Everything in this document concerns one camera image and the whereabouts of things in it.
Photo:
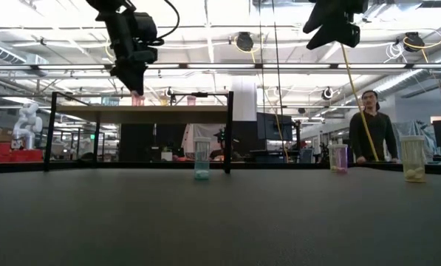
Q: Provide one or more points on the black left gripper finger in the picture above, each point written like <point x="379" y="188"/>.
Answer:
<point x="139" y="79"/>
<point x="122" y="78"/>

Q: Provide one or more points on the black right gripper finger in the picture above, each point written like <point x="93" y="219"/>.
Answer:
<point x="327" y="13"/>
<point x="327" y="37"/>

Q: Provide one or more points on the orange-pink medicine bottle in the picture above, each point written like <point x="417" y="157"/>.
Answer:
<point x="142" y="101"/>
<point x="134" y="100"/>

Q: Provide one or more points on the teal medicine bottle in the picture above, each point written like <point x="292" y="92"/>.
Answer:
<point x="202" y="159"/>

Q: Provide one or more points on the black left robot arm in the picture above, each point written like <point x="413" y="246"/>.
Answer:
<point x="105" y="4"/>

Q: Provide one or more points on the wooden shelf with black legs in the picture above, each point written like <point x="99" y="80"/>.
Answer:
<point x="131" y="114"/>

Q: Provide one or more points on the long ceiling light bar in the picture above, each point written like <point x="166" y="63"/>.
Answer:
<point x="205" y="65"/>

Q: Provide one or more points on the person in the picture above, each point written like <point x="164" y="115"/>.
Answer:
<point x="384" y="136"/>

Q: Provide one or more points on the grey cloth cover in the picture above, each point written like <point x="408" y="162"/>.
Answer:
<point x="430" y="140"/>

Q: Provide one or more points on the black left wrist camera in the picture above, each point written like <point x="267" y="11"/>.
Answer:
<point x="146" y="29"/>

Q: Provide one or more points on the silver ventilation duct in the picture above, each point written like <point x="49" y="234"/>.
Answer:
<point x="397" y="84"/>

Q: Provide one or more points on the black aluminium table frame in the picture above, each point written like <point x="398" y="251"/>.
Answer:
<point x="94" y="166"/>

